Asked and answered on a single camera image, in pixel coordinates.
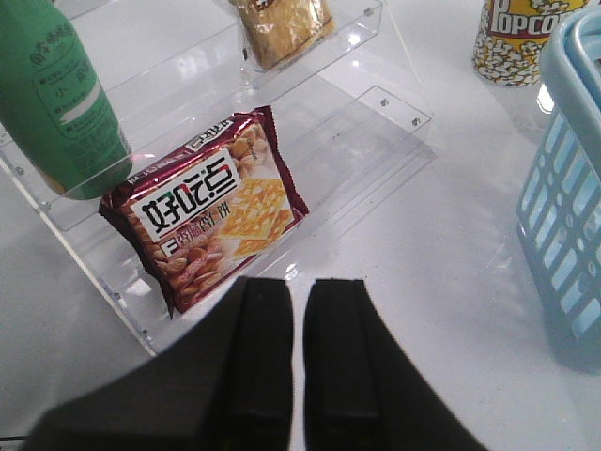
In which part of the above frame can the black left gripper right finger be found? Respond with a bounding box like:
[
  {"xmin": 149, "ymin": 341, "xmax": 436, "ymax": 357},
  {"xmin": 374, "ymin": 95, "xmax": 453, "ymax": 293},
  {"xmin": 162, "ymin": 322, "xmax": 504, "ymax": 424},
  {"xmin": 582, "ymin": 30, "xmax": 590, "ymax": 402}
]
[{"xmin": 303, "ymin": 279, "xmax": 483, "ymax": 450}]

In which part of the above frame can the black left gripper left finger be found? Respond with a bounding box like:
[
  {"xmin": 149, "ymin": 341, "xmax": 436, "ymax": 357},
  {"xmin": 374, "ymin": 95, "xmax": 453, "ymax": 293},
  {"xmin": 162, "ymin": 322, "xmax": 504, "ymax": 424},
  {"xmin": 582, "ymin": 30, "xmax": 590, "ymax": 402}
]
[{"xmin": 24, "ymin": 277, "xmax": 294, "ymax": 450}]

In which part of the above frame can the packaged bread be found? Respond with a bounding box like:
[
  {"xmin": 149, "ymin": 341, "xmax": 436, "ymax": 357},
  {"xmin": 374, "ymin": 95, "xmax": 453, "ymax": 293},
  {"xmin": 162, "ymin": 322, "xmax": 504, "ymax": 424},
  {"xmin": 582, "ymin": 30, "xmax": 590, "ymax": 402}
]
[{"xmin": 230, "ymin": 0, "xmax": 335, "ymax": 71}]

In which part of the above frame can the light blue plastic basket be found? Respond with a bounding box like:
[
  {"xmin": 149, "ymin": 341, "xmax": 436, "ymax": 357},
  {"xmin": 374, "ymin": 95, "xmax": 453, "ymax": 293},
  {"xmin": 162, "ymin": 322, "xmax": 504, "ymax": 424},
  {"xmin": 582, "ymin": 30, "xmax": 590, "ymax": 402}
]
[{"xmin": 516, "ymin": 7, "xmax": 600, "ymax": 374}]

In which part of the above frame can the green tissue pack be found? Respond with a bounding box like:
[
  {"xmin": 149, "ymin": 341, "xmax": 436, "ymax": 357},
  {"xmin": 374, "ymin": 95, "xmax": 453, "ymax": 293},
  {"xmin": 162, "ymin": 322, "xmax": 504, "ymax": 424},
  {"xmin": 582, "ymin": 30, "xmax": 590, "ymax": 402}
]
[{"xmin": 1, "ymin": 1, "xmax": 132, "ymax": 199}]

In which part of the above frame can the maroon cracker snack packet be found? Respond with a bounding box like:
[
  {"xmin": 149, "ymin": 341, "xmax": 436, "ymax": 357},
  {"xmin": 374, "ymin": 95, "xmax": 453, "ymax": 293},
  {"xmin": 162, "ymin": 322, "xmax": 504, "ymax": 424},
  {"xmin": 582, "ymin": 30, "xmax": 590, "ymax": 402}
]
[{"xmin": 99, "ymin": 105, "xmax": 309, "ymax": 313}]

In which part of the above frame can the clear acrylic left display shelf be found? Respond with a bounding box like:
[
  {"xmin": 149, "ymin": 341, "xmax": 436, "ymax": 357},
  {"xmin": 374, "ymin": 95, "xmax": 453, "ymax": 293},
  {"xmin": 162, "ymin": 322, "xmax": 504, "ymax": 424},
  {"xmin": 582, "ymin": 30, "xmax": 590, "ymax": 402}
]
[{"xmin": 1, "ymin": 1, "xmax": 433, "ymax": 354}]

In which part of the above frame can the popcorn paper cup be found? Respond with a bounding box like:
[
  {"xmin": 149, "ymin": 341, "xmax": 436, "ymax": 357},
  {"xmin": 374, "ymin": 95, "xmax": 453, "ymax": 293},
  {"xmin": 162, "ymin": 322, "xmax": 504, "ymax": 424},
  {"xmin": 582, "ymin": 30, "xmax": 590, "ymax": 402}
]
[{"xmin": 471, "ymin": 0, "xmax": 589, "ymax": 87}]

